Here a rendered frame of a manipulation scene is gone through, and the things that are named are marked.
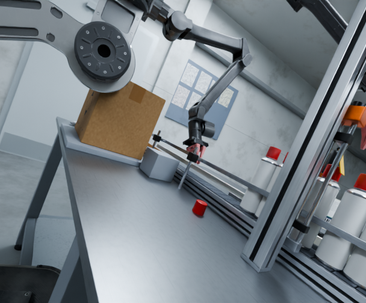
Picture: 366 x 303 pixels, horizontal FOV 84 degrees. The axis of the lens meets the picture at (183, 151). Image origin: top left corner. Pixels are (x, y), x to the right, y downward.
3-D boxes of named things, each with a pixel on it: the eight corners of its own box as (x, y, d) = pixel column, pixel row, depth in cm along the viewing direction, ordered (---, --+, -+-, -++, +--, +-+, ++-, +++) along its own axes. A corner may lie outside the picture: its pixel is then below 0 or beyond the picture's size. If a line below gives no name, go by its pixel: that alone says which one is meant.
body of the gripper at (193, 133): (209, 146, 89) (207, 132, 92) (192, 139, 82) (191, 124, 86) (198, 152, 93) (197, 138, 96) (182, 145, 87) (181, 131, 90)
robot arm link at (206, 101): (233, 58, 108) (248, 50, 98) (239, 67, 110) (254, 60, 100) (183, 112, 95) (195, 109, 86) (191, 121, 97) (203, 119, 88)
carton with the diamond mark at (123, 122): (141, 160, 84) (166, 100, 82) (80, 142, 70) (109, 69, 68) (121, 143, 108) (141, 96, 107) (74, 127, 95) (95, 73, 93)
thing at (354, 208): (344, 272, 43) (389, 183, 41) (337, 273, 39) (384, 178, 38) (318, 254, 47) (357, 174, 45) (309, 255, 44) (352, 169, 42)
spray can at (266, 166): (259, 216, 59) (288, 153, 58) (246, 213, 57) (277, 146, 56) (247, 208, 64) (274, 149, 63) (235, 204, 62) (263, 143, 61)
